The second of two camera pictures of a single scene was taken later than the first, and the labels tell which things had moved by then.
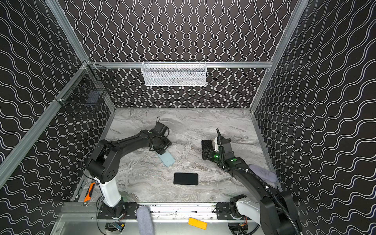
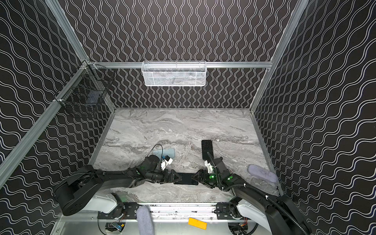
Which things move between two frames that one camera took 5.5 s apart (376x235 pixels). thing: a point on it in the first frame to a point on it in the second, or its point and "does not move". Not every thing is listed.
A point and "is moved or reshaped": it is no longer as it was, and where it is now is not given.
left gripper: x=160 y=148 to x=172 y=177
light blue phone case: x=167 y=158 is moved or reshaped
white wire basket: x=174 y=73 does not move
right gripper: x=222 y=144 to x=200 y=176
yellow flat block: x=199 y=223 does not move
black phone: x=184 y=178 does not move
